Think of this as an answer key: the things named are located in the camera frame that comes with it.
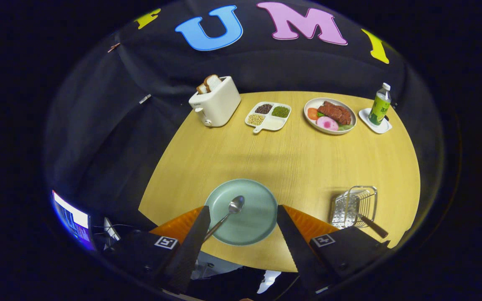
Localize white toaster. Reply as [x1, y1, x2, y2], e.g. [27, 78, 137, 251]
[189, 76, 241, 128]

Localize white square coaster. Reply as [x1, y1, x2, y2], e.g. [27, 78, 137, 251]
[358, 108, 392, 134]

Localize brown meat pieces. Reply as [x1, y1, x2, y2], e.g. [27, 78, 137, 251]
[318, 101, 352, 125]

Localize white device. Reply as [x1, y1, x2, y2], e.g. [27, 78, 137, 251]
[103, 217, 121, 242]

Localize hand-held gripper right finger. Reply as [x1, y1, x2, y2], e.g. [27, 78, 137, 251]
[277, 205, 392, 295]

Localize white round food plate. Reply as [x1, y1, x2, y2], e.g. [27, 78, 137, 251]
[304, 98, 357, 135]

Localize white divided tray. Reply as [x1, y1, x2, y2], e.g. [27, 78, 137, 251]
[245, 102, 292, 134]

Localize green drink bottle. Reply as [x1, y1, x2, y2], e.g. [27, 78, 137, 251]
[368, 83, 392, 126]

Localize lit monitor screen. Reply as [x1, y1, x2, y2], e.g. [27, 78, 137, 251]
[52, 190, 92, 247]

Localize metal wire basket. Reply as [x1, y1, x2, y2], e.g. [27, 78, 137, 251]
[329, 186, 378, 229]

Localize black backdrop cloth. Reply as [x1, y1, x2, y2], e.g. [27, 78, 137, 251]
[44, 0, 444, 251]

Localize pale green plate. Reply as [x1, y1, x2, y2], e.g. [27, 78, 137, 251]
[205, 179, 278, 246]

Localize pink ham slice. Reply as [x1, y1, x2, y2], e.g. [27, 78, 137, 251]
[316, 116, 339, 132]

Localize metal fork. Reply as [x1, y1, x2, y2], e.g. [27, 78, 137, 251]
[348, 196, 389, 239]

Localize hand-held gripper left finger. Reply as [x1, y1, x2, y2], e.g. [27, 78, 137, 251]
[103, 205, 211, 295]

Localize metal spoon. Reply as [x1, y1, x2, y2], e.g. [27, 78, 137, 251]
[203, 195, 245, 243]

